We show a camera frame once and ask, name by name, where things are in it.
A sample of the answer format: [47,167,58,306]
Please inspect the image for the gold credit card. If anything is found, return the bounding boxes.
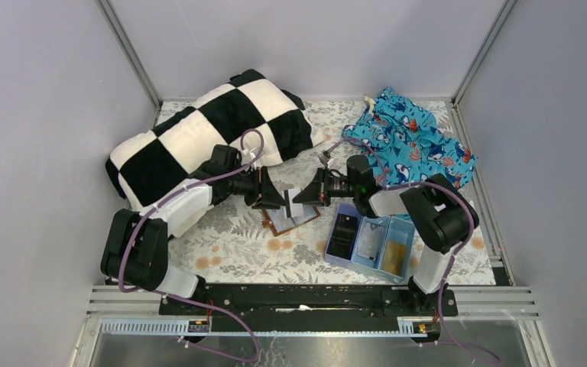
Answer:
[380,240,406,276]

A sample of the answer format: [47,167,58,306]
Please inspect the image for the grey credit card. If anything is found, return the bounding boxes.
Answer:
[357,222,384,261]

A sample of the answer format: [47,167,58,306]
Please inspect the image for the blue shark print cloth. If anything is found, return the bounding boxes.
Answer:
[342,87,478,189]

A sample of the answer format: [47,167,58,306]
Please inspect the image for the purple blue card organizer box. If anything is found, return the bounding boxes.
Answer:
[324,203,415,284]

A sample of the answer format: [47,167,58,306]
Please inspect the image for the black white checkered blanket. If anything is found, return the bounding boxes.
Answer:
[105,69,325,210]

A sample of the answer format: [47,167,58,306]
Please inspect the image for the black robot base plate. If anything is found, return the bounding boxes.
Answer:
[159,283,459,325]

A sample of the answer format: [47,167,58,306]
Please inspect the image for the slotted grey cable duct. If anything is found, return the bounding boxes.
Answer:
[101,315,440,338]

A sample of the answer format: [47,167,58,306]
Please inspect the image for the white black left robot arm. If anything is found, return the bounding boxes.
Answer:
[100,145,286,298]

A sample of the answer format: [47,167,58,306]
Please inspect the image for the white magnetic stripe card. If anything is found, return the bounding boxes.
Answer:
[284,187,304,219]

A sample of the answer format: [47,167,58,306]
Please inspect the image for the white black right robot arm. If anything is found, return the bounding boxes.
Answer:
[293,155,479,294]

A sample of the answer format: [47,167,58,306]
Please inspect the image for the aluminium frame rails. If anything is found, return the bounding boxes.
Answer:
[70,1,555,366]

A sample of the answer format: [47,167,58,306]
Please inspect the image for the floral patterned table mat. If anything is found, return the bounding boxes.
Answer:
[111,99,497,286]

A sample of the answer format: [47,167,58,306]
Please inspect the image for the brown leather card holder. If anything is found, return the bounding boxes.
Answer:
[262,206,320,236]

